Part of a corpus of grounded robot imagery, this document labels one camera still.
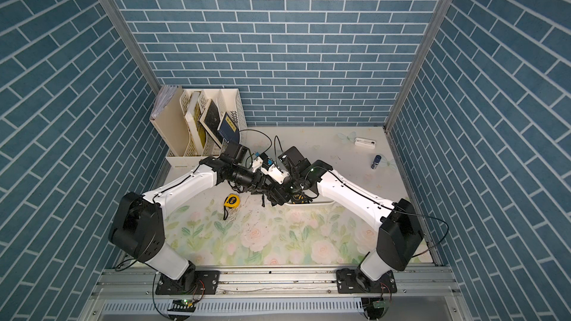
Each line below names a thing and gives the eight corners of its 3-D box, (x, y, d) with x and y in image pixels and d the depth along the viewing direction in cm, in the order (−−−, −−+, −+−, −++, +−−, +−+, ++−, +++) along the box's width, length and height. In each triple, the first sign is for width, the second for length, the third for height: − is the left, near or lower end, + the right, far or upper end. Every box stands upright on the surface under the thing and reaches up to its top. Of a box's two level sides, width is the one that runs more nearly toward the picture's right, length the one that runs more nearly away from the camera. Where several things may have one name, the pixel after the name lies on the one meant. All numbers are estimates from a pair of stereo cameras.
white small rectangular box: (354, 145, 116) (355, 141, 114) (354, 140, 118) (355, 136, 116) (374, 149, 114) (375, 145, 112) (374, 143, 117) (376, 140, 115)
